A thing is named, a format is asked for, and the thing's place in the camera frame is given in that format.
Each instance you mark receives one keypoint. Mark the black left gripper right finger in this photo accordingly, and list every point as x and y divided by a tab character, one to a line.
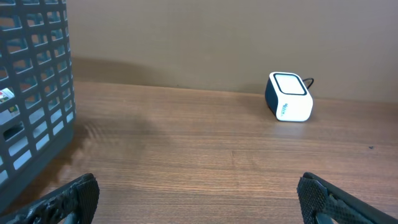
322	202

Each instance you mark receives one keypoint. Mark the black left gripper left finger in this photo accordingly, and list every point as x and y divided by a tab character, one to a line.
75	202

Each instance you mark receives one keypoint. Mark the white barcode scanner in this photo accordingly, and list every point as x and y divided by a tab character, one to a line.
287	97

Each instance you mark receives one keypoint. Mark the grey plastic lattice basket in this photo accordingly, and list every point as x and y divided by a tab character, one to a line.
36	64

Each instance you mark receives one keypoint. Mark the white packet inside basket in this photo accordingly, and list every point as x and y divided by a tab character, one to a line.
9	109

